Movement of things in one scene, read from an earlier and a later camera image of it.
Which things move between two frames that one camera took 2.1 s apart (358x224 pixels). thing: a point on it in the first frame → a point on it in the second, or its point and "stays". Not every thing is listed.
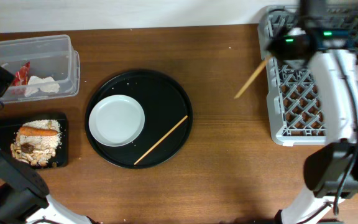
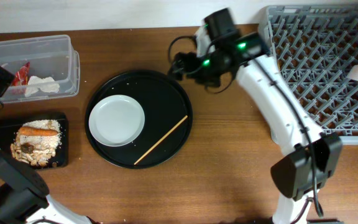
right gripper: (279, 46) → (182, 59)
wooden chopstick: (160, 140) stays
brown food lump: (27, 148) stays
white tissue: (46, 84) stays
